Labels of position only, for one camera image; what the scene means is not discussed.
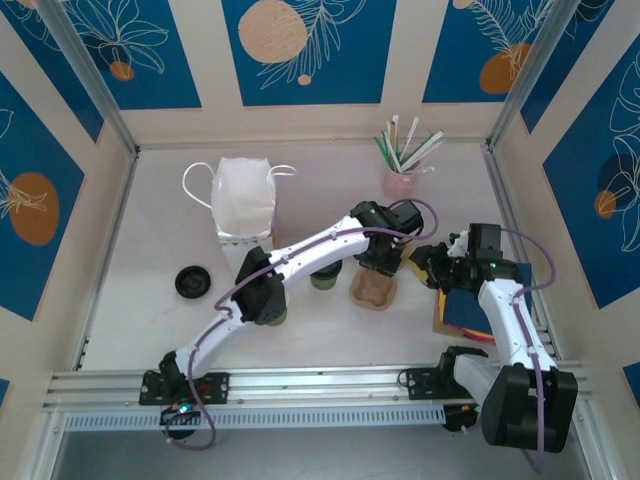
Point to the brown cardboard cup carrier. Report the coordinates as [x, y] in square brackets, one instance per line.
[372, 292]

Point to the white printed paper gift bag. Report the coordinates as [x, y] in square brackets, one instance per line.
[240, 195]

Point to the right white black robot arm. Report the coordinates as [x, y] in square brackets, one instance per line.
[515, 320]

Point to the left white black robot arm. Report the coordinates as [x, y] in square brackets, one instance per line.
[320, 245]

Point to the yellow napkin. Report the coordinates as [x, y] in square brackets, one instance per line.
[441, 307]

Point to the brown cardboard sheet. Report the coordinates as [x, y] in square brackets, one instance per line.
[440, 328]

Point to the pink napkin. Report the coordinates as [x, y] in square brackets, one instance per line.
[480, 336]

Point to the pink straw holder cup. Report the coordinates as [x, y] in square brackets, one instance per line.
[399, 185]

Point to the green and white straw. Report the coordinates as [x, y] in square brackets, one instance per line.
[426, 137]

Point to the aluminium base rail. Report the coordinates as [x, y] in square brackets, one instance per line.
[320, 385]

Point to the aluminium frame post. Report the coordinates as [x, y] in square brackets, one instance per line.
[47, 450]
[91, 75]
[596, 450]
[529, 75]

